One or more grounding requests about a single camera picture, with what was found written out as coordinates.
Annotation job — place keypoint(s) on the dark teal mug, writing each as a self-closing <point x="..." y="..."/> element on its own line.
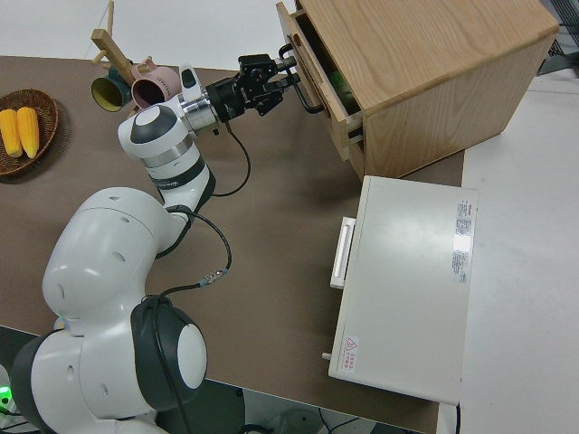
<point x="120" y="74"/>

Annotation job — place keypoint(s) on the pink ribbed mug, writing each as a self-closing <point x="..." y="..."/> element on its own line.
<point x="156" y="88"/>

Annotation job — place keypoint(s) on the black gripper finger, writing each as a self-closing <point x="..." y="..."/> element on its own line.
<point x="286" y="82"/>
<point x="285" y="63"/>

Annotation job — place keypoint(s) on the round wicker basket tray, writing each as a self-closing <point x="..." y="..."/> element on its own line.
<point x="45" y="131"/>

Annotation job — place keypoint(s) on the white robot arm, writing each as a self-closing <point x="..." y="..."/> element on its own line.
<point x="104" y="235"/>

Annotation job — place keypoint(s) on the wooden drawer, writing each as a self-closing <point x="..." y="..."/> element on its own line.
<point x="312" y="68"/>

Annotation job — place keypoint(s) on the yellow corn cob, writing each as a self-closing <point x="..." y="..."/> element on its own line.
<point x="28" y="131"/>
<point x="10" y="133"/>

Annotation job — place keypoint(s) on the green object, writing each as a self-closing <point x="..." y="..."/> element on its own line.
<point x="344" y="88"/>

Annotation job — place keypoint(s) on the wooden mug tree stand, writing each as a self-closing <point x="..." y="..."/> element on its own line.
<point x="111" y="47"/>

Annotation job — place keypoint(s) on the wooden drawer cabinet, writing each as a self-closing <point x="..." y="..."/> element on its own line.
<point x="429" y="54"/>

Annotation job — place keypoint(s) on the brown table mat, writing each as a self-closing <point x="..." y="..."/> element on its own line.
<point x="280" y="203"/>

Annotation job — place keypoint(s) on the white toaster oven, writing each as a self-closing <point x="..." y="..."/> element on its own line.
<point x="407" y="280"/>

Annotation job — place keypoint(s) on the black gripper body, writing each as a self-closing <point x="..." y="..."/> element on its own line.
<point x="244" y="92"/>

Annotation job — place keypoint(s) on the dark mug with yellow interior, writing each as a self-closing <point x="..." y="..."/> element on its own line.
<point x="106" y="92"/>

